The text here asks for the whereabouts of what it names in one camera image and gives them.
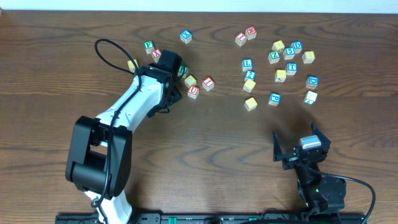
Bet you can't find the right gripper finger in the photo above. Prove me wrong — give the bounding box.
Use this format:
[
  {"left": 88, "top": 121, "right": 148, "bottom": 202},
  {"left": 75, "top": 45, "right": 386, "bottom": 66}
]
[
  {"left": 272, "top": 131, "right": 284, "bottom": 162},
  {"left": 311, "top": 122, "right": 331, "bottom": 146}
]

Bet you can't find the green B block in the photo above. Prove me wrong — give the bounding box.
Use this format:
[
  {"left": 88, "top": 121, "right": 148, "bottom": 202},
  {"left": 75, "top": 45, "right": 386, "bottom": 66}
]
[{"left": 178, "top": 64, "right": 189, "bottom": 78}]

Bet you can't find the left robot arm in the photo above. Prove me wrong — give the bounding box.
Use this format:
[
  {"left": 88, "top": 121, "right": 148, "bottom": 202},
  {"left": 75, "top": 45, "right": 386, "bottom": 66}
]
[{"left": 65, "top": 50, "right": 182, "bottom": 223}]

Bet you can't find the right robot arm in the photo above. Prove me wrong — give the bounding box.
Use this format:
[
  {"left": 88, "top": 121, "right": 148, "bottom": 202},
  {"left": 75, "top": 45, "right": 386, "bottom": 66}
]
[{"left": 272, "top": 123, "right": 346, "bottom": 223}]

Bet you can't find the red X block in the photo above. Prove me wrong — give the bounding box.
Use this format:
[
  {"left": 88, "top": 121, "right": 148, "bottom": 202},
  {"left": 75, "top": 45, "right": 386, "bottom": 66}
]
[{"left": 150, "top": 49, "right": 162, "bottom": 63}]

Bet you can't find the green F block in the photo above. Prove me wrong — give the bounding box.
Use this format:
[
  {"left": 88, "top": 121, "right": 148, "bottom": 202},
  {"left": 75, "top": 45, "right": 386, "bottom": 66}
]
[{"left": 144, "top": 40, "right": 155, "bottom": 54}]

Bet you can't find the yellow block centre left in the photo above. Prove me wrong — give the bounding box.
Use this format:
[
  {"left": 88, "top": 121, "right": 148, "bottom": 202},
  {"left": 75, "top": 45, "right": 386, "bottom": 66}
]
[{"left": 184, "top": 75, "right": 197, "bottom": 88}]

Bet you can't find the blue X block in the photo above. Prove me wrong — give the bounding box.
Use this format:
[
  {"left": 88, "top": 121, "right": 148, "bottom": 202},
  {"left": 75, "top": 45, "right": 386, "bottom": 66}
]
[{"left": 180, "top": 30, "right": 192, "bottom": 44}]

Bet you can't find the yellow block far left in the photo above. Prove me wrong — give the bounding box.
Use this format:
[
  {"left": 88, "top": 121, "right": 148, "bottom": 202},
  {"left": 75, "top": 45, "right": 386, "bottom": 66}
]
[{"left": 127, "top": 59, "right": 139, "bottom": 73}]

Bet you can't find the red U block centre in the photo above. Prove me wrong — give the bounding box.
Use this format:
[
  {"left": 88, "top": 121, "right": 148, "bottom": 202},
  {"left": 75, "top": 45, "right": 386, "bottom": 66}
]
[{"left": 187, "top": 85, "right": 200, "bottom": 99}]

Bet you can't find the red I block left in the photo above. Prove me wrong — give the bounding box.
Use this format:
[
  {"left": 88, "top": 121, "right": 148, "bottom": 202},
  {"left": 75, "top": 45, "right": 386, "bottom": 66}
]
[{"left": 202, "top": 77, "right": 215, "bottom": 91}]

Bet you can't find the red i block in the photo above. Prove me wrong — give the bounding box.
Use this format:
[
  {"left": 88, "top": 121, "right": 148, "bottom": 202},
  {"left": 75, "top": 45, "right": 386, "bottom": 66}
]
[
  {"left": 202, "top": 77, "right": 215, "bottom": 91},
  {"left": 235, "top": 32, "right": 248, "bottom": 47}
]

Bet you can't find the green 7 block tipped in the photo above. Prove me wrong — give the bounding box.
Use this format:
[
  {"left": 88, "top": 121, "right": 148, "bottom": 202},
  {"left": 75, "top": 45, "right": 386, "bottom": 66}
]
[{"left": 303, "top": 91, "right": 318, "bottom": 105}]

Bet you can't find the blue P block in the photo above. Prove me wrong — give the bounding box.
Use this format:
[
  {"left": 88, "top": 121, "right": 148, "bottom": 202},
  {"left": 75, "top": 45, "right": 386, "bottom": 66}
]
[{"left": 269, "top": 93, "right": 281, "bottom": 106}]

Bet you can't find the yellow O block right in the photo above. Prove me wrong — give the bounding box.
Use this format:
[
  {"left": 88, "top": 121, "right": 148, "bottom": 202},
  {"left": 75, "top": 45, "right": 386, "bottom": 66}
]
[{"left": 244, "top": 97, "right": 257, "bottom": 111}]

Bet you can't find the blue D block right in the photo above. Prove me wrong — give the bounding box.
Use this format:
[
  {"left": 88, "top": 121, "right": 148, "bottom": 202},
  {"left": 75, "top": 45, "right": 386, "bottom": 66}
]
[{"left": 306, "top": 75, "right": 319, "bottom": 89}]

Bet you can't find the blue d block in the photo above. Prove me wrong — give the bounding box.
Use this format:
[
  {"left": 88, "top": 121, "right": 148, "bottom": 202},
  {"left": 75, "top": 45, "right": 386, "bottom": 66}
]
[
  {"left": 290, "top": 41, "right": 303, "bottom": 54},
  {"left": 306, "top": 75, "right": 319, "bottom": 89}
]

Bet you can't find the yellow S block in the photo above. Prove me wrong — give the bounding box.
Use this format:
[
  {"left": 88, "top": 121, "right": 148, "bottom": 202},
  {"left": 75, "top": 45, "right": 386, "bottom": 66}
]
[{"left": 243, "top": 79, "right": 256, "bottom": 93}]

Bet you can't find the red I block top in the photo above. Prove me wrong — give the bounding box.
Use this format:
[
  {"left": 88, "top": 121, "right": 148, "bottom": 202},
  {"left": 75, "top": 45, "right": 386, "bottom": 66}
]
[{"left": 235, "top": 32, "right": 248, "bottom": 47}]

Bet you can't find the blue L block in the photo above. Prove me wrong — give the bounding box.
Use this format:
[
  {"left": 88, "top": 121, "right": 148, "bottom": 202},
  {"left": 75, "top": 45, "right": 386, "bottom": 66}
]
[{"left": 242, "top": 58, "right": 253, "bottom": 72}]

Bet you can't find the yellow block under T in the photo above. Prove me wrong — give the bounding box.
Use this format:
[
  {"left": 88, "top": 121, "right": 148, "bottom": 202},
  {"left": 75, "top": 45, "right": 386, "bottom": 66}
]
[{"left": 275, "top": 70, "right": 287, "bottom": 82}]

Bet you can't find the blue T block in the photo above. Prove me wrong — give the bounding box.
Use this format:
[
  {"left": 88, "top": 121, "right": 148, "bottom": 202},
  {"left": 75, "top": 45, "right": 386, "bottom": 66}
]
[{"left": 285, "top": 62, "right": 298, "bottom": 76}]

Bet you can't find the blue 2 block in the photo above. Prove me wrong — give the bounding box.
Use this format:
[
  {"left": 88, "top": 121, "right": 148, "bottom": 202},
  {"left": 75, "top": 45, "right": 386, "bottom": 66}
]
[{"left": 244, "top": 70, "right": 256, "bottom": 82}]

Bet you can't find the yellow 8 block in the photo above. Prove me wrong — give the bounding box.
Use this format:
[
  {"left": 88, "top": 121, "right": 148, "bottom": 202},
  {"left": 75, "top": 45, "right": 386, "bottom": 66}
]
[{"left": 302, "top": 51, "right": 315, "bottom": 64}]

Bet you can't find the red W block top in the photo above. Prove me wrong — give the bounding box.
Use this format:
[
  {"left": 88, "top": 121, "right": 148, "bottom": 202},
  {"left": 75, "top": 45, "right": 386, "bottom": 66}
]
[{"left": 245, "top": 26, "right": 257, "bottom": 40}]

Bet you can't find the blue 5 block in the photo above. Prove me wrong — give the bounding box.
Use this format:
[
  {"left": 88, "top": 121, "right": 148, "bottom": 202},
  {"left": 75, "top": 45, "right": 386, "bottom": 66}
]
[{"left": 282, "top": 47, "right": 295, "bottom": 60}]

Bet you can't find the green Z block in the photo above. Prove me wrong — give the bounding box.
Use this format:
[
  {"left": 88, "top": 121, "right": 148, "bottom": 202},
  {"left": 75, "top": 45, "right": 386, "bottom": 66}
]
[{"left": 268, "top": 51, "right": 280, "bottom": 64}]

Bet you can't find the blue D block top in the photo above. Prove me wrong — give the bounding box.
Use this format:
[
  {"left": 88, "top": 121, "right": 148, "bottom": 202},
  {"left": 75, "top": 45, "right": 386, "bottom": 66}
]
[{"left": 290, "top": 41, "right": 303, "bottom": 54}]

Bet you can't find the yellow block top right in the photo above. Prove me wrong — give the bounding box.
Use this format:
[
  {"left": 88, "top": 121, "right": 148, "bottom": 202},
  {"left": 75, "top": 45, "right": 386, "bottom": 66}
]
[{"left": 272, "top": 40, "right": 285, "bottom": 53}]

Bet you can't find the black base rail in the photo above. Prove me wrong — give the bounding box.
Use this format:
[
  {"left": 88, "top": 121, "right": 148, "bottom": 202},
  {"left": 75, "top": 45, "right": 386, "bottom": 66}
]
[{"left": 55, "top": 212, "right": 366, "bottom": 224}]

